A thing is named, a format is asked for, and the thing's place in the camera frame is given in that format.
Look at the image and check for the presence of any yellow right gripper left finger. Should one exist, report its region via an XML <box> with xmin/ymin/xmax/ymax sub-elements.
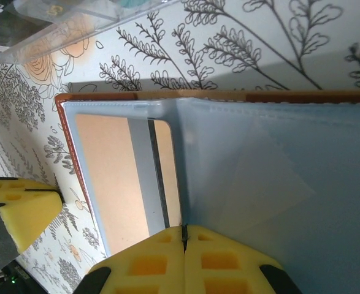
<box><xmin>86</xmin><ymin>225</ymin><xmax>186</xmax><ymax>294</ymax></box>

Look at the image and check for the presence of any teal card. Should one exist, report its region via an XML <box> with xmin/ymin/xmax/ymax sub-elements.
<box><xmin>118</xmin><ymin>0</ymin><xmax>150</xmax><ymax>9</ymax></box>

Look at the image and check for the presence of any clear acrylic organizer box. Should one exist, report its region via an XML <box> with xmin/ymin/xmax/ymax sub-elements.
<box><xmin>0</xmin><ymin>0</ymin><xmax>180</xmax><ymax>64</ymax></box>

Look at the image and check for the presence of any floral patterned table cover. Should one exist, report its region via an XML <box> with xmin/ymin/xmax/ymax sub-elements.
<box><xmin>0</xmin><ymin>0</ymin><xmax>360</xmax><ymax>294</ymax></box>

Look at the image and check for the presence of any black card with white print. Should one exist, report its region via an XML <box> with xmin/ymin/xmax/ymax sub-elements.
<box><xmin>0</xmin><ymin>0</ymin><xmax>50</xmax><ymax>47</ymax></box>

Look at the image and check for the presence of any brown leather card holder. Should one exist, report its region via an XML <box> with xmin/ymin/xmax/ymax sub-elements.
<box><xmin>53</xmin><ymin>89</ymin><xmax>360</xmax><ymax>294</ymax></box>

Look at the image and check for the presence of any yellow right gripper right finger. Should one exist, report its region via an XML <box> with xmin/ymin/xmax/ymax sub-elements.
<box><xmin>185</xmin><ymin>225</ymin><xmax>304</xmax><ymax>294</ymax></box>

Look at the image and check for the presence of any orange card with magnetic stripe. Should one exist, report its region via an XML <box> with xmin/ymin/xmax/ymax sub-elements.
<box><xmin>75</xmin><ymin>113</ymin><xmax>182</xmax><ymax>257</ymax></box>

